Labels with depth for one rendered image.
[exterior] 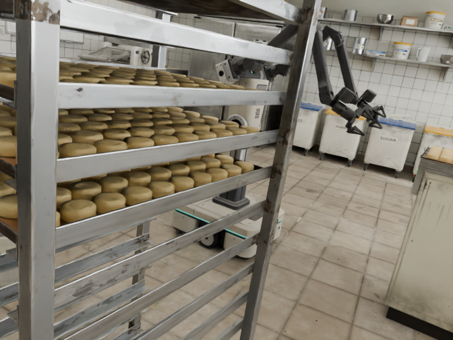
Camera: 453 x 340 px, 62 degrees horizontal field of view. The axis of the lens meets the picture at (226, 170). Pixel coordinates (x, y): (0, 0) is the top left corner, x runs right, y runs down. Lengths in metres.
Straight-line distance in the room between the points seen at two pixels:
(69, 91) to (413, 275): 1.96
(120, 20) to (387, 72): 5.76
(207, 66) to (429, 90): 3.22
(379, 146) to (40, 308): 5.26
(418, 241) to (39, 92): 1.93
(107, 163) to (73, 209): 0.09
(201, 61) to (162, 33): 5.43
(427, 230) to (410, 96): 4.19
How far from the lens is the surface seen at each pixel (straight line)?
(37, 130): 0.43
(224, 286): 0.94
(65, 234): 0.54
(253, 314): 1.10
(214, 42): 0.65
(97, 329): 0.67
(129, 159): 0.56
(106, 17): 0.50
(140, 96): 0.55
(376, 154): 5.58
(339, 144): 5.61
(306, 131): 5.69
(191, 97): 0.62
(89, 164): 0.52
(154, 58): 1.16
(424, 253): 2.15
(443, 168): 2.04
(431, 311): 2.27
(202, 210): 2.49
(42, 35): 0.42
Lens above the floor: 1.21
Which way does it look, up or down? 16 degrees down
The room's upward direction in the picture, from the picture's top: 9 degrees clockwise
